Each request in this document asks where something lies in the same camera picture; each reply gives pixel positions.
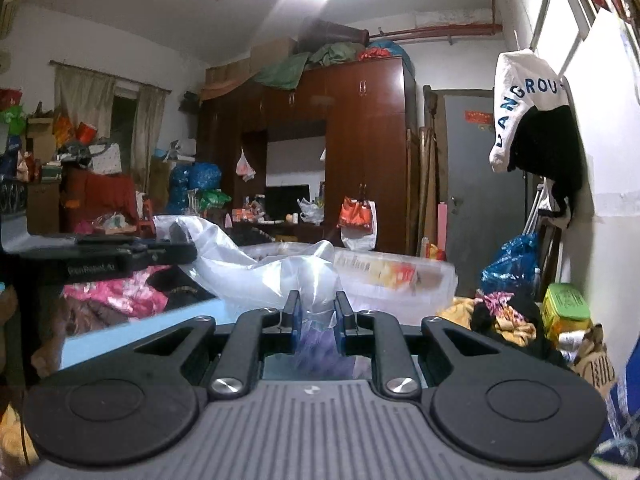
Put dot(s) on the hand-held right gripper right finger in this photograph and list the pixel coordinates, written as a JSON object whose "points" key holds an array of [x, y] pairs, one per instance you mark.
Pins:
{"points": [[341, 322]]}

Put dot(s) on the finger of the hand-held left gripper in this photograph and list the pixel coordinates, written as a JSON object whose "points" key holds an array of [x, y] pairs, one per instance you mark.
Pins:
{"points": [[170, 254], [177, 234]]}

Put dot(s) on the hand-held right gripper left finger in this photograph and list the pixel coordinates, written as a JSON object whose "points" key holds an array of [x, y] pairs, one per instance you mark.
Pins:
{"points": [[297, 320]]}

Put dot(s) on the purple tissue pack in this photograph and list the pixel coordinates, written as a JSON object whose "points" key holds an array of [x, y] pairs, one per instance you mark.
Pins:
{"points": [[320, 355]]}

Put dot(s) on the white orange medicine box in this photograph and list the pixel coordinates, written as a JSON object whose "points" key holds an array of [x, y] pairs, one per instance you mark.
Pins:
{"points": [[385, 272]]}

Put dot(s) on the clear plastic bag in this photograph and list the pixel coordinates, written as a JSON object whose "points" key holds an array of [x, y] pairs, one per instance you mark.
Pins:
{"points": [[240, 270]]}

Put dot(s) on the white plastic basket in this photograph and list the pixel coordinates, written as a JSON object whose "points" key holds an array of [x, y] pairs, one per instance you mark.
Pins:
{"points": [[425, 300]]}

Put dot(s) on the pink floral blanket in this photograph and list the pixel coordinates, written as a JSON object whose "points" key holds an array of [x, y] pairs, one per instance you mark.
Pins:
{"points": [[115, 292]]}

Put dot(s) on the small red stool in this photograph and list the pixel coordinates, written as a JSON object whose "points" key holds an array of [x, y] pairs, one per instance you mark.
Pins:
{"points": [[146, 217]]}

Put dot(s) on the black clothing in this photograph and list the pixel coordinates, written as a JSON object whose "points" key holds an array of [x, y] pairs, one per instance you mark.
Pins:
{"points": [[180, 295]]}

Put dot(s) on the green plastic bag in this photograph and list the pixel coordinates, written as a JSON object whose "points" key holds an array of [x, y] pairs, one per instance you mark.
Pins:
{"points": [[215, 198]]}

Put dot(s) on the blue patterned plastic bags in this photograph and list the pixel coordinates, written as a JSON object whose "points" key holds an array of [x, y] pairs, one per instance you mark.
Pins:
{"points": [[205, 177]]}

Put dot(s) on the red cloth cover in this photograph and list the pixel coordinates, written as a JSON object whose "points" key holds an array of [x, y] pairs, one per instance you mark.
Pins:
{"points": [[100, 195]]}

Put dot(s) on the pink hanging plastic bag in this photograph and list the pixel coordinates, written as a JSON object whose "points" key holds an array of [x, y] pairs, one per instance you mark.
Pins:
{"points": [[245, 166]]}

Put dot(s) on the beige curtain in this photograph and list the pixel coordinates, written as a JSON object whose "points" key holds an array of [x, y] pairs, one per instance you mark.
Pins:
{"points": [[149, 130], [82, 95]]}

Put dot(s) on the orange red bag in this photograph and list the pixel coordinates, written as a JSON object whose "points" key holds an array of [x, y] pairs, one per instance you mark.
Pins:
{"points": [[355, 215]]}

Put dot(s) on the white plastic bag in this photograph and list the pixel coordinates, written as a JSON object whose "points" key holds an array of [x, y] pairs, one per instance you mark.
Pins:
{"points": [[310, 210]]}

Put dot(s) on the black monitor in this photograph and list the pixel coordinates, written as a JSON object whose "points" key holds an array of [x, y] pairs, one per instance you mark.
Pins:
{"points": [[285, 200]]}

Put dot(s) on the window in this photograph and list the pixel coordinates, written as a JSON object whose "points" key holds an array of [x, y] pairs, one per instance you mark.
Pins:
{"points": [[124, 125]]}

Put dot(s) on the red box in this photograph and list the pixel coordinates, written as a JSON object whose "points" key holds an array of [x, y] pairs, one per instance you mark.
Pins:
{"points": [[86, 132]]}

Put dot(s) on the pink roll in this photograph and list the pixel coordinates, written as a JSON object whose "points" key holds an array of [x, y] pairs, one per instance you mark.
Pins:
{"points": [[442, 225]]}

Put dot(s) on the pile of colorful packages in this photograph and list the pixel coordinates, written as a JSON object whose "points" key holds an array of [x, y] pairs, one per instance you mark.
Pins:
{"points": [[15, 125]]}

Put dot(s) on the pile of colorful clothes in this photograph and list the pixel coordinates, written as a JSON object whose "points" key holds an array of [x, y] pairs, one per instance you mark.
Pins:
{"points": [[505, 320]]}

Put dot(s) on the brown wooden wardrobe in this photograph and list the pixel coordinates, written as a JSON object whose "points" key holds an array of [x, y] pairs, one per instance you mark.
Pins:
{"points": [[370, 160]]}

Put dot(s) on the wooden poles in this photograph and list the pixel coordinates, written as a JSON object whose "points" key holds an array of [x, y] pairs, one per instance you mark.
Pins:
{"points": [[430, 170]]}

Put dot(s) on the blue plastic bag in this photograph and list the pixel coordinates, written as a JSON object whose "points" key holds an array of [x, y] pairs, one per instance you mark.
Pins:
{"points": [[510, 265]]}

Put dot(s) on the grey door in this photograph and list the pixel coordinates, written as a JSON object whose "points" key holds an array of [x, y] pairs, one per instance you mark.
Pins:
{"points": [[475, 185]]}

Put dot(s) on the green cloth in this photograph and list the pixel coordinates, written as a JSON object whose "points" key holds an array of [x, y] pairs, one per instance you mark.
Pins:
{"points": [[285, 70]]}

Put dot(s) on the cardboard boxes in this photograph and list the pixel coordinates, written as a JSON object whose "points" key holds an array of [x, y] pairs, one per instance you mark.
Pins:
{"points": [[270, 52]]}

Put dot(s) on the green box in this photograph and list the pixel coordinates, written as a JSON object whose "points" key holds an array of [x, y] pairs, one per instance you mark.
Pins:
{"points": [[567, 302]]}

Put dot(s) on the red door sticker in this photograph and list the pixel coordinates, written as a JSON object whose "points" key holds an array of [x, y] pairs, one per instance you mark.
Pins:
{"points": [[480, 117]]}

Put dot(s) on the brown rolled bag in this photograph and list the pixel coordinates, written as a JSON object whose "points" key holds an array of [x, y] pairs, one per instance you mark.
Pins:
{"points": [[335, 35]]}

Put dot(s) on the brown paper bag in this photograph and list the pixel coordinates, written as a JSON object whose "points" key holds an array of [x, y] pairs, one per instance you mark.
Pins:
{"points": [[595, 365]]}

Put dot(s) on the black garment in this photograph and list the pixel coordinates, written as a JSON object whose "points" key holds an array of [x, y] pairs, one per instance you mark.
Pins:
{"points": [[545, 150]]}

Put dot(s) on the red blue bundle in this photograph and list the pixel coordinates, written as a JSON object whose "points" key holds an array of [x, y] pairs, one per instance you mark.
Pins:
{"points": [[380, 52]]}

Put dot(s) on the blue tote bag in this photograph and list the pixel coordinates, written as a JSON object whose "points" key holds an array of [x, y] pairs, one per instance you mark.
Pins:
{"points": [[625, 410]]}

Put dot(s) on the white hoodie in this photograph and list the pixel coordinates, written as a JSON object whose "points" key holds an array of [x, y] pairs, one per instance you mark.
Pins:
{"points": [[520, 75]]}

